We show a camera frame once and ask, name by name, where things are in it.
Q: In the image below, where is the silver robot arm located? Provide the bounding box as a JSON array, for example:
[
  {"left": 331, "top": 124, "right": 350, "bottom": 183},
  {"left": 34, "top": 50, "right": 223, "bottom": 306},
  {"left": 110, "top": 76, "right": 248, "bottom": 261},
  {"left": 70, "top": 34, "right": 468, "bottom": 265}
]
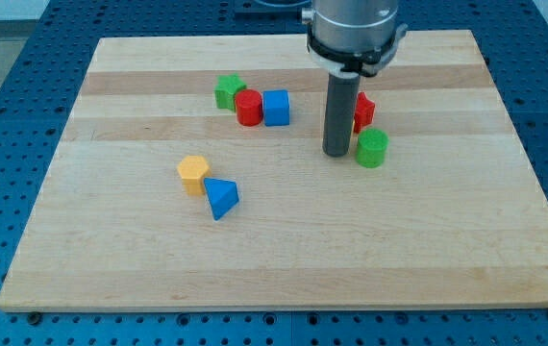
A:
[{"left": 301, "top": 0, "right": 408, "bottom": 79}]

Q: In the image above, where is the yellow hexagon block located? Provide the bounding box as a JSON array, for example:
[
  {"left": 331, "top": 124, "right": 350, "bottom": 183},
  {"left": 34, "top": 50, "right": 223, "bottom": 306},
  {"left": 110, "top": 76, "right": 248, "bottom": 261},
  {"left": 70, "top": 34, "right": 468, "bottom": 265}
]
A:
[{"left": 177, "top": 156, "right": 212, "bottom": 196}]

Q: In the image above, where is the blue triangle block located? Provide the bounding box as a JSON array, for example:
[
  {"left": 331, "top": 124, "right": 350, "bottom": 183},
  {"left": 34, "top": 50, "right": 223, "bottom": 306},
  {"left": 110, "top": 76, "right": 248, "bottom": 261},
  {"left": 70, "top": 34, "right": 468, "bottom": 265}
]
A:
[{"left": 204, "top": 178, "right": 239, "bottom": 220}]

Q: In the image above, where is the blue cube block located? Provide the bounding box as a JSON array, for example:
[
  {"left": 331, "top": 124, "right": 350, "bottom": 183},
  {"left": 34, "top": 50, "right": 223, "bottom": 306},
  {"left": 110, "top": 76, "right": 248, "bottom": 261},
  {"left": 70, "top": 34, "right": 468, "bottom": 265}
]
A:
[{"left": 262, "top": 89, "right": 290, "bottom": 126}]

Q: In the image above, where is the red cylinder block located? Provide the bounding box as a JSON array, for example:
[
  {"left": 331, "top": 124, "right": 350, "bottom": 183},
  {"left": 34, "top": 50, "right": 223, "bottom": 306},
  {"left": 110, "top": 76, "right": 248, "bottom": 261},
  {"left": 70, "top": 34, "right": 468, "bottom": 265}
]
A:
[{"left": 235, "top": 89, "right": 263, "bottom": 127}]

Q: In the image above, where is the wooden board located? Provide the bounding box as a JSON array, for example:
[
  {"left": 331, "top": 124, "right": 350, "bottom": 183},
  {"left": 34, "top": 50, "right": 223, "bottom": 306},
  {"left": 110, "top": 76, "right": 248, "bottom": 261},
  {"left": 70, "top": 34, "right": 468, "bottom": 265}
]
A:
[{"left": 0, "top": 30, "right": 548, "bottom": 312}]

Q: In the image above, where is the green star block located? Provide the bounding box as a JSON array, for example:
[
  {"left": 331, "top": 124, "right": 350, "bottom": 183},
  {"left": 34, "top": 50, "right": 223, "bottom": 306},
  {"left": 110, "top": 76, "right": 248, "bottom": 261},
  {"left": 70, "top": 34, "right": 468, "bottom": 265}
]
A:
[{"left": 213, "top": 73, "right": 247, "bottom": 111}]

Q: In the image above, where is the green cylinder block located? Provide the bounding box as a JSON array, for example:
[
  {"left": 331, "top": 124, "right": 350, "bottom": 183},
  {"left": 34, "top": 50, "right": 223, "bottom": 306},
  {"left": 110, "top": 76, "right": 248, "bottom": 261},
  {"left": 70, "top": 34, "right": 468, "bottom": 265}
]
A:
[{"left": 355, "top": 128, "right": 388, "bottom": 168}]

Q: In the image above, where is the red star block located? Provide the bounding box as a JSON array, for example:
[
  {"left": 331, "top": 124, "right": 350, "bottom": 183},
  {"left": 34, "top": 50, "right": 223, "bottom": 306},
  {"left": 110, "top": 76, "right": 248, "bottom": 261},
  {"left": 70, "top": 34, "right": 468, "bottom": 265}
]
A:
[{"left": 353, "top": 92, "right": 376, "bottom": 134}]

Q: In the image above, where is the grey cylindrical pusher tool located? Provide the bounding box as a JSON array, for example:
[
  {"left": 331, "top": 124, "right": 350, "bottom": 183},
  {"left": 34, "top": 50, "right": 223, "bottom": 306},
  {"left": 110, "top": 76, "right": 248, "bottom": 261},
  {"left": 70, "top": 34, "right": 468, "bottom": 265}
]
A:
[{"left": 322, "top": 75, "right": 361, "bottom": 158}]

